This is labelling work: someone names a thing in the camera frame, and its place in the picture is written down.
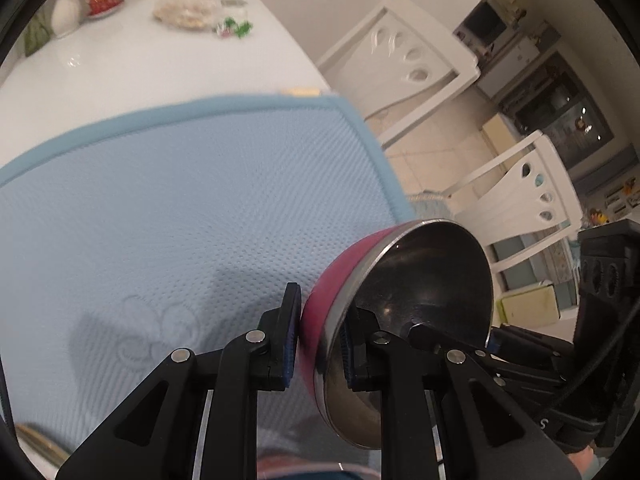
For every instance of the white chair near right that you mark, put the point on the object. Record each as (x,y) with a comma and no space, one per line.
(534,195)

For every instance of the white vase blue flowers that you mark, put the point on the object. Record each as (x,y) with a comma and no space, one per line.
(65,17)

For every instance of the light blue textured mat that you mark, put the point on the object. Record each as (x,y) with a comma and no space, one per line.
(175,227)

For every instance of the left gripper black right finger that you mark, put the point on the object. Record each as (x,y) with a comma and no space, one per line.
(354,351)

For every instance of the magenta steel bowl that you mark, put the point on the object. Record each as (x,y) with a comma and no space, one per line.
(400,329)

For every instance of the glass vase green stems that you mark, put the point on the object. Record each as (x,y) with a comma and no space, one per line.
(37,33)

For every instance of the red lidded teacup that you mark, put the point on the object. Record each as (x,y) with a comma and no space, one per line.
(101,8)

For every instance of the white chair far right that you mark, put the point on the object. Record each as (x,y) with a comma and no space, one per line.
(395,53)

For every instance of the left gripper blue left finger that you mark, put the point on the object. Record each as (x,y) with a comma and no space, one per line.
(288,320)

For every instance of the pink cartoon bowl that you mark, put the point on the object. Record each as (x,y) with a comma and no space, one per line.
(279,465)

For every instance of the white chair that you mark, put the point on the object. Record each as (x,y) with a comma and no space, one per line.
(534,195)
(395,53)

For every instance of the person's right hand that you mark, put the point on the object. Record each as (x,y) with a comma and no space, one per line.
(582,459)

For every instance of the kitchen shelf with appliances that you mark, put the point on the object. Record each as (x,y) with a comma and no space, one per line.
(561,67)

